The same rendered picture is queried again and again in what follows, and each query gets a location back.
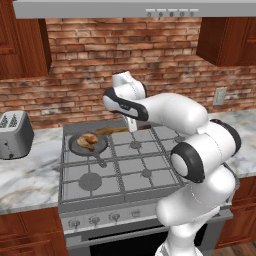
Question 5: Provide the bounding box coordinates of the brown wooden wall cupboard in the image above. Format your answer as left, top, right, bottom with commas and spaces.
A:
0, 0, 53, 81
195, 16, 256, 67

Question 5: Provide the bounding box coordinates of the brown wooden base cupboard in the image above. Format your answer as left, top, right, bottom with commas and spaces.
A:
214, 175, 256, 250
0, 206, 69, 256

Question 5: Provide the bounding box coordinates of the dark grey frying pan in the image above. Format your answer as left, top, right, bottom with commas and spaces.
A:
68, 132, 110, 169

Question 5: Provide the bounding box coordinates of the grey stove knob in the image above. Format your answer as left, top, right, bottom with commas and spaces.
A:
109, 212, 122, 223
68, 218, 81, 230
130, 208, 142, 219
89, 215, 101, 227

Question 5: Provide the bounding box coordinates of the grey oven door handle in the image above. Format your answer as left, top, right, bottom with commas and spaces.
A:
87, 225, 170, 242

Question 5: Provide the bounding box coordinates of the black oven door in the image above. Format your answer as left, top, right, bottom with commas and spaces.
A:
66, 223, 214, 256

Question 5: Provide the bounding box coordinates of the grey wall outlet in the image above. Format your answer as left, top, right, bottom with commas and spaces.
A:
212, 87, 228, 107

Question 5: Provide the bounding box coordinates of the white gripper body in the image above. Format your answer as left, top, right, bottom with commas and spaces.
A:
123, 114, 140, 134

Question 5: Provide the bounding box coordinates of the wooden spatula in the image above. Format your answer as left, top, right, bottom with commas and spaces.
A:
95, 124, 152, 136

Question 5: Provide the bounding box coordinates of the roasted brown chicken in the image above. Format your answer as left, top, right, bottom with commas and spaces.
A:
76, 132, 100, 152

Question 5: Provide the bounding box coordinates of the grey gas stove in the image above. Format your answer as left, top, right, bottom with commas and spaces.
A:
57, 119, 241, 256

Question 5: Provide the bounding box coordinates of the grey range hood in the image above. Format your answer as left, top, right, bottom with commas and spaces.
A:
13, 0, 256, 20

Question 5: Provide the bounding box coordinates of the grey toaster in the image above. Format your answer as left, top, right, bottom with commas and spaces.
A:
0, 110, 35, 161

